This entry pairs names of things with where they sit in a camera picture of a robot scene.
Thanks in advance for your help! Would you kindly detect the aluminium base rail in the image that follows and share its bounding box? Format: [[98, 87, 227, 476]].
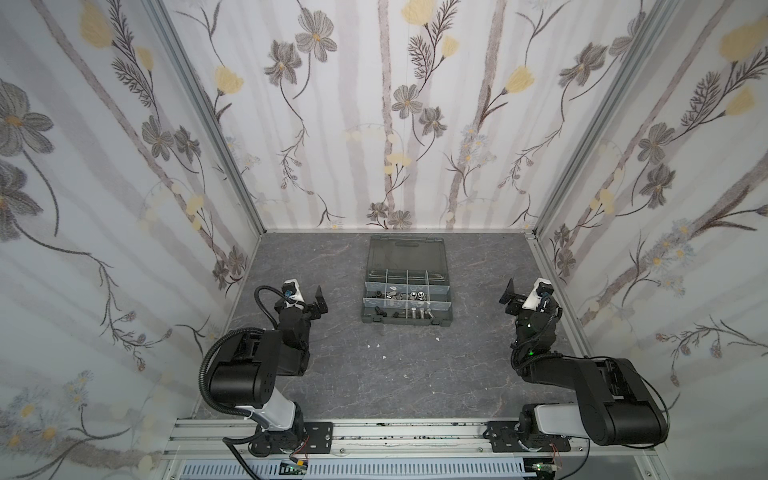
[[161, 418, 658, 461]]

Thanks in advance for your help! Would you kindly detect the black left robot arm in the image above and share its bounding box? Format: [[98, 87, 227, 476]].
[[198, 279, 329, 432]]

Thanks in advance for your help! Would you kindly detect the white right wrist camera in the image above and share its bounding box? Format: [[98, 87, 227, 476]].
[[522, 278, 551, 311]]

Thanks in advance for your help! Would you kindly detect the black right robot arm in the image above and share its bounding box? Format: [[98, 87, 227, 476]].
[[499, 278, 670, 449]]

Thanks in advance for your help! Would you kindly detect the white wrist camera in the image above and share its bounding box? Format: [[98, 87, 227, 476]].
[[522, 278, 551, 311], [281, 279, 306, 310]]

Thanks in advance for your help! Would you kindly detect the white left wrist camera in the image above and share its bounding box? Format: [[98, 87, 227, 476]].
[[281, 279, 306, 310]]

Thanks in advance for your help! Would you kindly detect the white slotted cable duct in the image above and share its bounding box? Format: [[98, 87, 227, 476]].
[[179, 458, 529, 480]]

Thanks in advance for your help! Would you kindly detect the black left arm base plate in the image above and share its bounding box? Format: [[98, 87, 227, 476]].
[[248, 422, 334, 457]]

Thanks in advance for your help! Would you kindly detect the green plastic organizer box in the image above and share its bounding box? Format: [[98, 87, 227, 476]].
[[361, 235, 453, 327]]

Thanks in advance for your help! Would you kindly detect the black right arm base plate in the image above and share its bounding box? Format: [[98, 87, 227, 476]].
[[482, 421, 571, 453]]

